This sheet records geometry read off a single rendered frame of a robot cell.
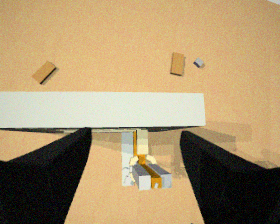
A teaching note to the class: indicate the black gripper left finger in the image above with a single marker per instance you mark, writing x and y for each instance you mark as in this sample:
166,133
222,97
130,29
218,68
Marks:
39,187

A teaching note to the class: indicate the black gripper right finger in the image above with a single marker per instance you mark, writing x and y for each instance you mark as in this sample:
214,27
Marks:
228,188

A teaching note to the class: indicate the tan rectangular block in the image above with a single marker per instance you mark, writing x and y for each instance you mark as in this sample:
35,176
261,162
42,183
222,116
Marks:
44,72
177,63

